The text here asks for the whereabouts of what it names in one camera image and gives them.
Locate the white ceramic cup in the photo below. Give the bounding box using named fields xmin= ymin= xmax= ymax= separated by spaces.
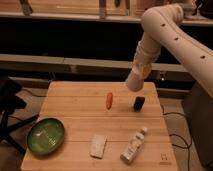
xmin=126 ymin=72 xmax=144 ymax=92

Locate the black chair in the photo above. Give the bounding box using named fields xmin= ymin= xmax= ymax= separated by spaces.
xmin=0 ymin=76 xmax=39 ymax=154

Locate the white plastic bottle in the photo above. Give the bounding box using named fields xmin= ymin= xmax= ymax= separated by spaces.
xmin=120 ymin=127 xmax=148 ymax=164

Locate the orange carrot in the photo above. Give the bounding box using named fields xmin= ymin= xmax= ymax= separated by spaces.
xmin=106 ymin=92 xmax=113 ymax=110

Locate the black cable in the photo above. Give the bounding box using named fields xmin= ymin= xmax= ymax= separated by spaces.
xmin=162 ymin=111 xmax=194 ymax=171

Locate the black eraser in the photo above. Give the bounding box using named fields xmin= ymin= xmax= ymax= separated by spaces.
xmin=133 ymin=96 xmax=145 ymax=111

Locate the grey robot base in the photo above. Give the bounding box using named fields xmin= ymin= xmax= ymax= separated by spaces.
xmin=182 ymin=83 xmax=213 ymax=171

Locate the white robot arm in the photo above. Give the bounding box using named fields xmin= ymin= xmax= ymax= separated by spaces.
xmin=131 ymin=4 xmax=213 ymax=84

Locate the white sponge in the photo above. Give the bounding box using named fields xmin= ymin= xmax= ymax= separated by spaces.
xmin=90 ymin=134 xmax=107 ymax=159

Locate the green bowl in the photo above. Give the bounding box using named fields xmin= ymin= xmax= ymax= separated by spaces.
xmin=27 ymin=118 xmax=65 ymax=156

